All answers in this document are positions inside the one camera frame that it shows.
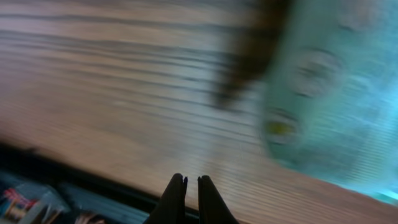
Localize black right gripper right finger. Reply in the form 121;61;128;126
198;175;239;224

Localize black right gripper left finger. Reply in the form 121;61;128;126
144;173;188;224

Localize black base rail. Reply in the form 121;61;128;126
1;143;199;224

